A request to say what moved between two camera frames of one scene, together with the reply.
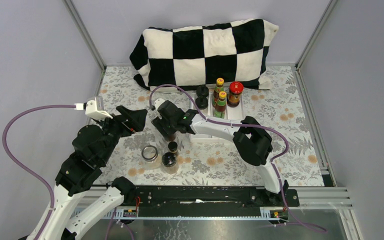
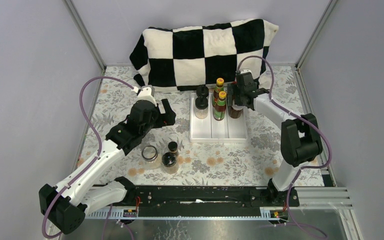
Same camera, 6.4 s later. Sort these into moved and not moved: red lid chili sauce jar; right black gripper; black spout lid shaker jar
Moved: right black gripper
Not moved: black spout lid shaker jar; red lid chili sauce jar
